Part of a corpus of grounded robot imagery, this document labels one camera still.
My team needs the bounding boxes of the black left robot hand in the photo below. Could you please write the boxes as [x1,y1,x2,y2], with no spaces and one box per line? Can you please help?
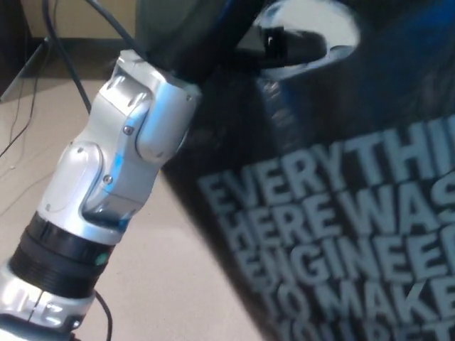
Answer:
[134,0,330,88]

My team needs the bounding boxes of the black printed plastic bag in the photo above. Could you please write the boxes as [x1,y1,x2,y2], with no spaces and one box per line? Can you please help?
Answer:
[159,0,455,341]

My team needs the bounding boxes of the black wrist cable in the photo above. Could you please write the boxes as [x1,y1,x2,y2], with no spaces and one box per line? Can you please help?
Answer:
[41,0,149,112]

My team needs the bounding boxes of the black power cable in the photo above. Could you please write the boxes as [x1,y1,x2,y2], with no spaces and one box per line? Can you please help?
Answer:
[0,44,49,158]

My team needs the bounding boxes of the black forearm cable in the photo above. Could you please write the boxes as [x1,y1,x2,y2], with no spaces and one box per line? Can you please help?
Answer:
[69,291,114,341]

